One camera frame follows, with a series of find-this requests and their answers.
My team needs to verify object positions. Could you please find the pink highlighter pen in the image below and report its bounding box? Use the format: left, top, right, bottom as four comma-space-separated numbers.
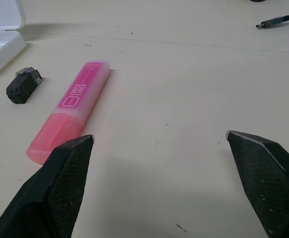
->
26, 59, 110, 166

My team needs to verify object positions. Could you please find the black USB-C cable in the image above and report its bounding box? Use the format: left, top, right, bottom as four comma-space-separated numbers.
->
255, 12, 289, 30

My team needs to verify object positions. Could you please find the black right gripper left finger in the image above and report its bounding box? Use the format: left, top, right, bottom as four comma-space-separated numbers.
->
0, 134, 96, 238

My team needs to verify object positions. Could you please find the black eraser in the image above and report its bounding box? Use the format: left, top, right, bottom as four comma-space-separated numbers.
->
5, 66, 43, 105

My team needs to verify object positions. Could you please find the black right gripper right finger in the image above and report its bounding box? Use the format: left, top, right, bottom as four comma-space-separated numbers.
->
225, 130, 289, 238

